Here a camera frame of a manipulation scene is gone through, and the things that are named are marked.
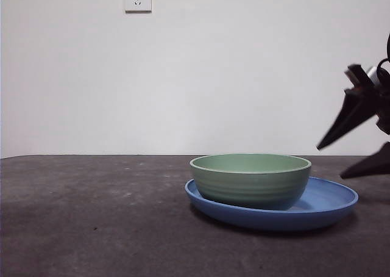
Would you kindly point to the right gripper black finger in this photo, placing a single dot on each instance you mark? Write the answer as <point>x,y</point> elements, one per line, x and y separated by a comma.
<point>373,164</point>
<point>350,118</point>

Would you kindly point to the blue plate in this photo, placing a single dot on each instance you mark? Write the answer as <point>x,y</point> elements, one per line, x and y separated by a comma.
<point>274,220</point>

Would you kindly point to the green bowl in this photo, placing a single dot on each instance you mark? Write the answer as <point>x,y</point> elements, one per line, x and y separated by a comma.
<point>243,185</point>

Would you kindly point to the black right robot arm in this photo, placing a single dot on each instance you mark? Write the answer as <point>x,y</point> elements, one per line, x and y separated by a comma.
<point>385,112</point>

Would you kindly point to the right gripper grey camera box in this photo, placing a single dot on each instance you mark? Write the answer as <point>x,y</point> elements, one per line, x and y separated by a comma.
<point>372,73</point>

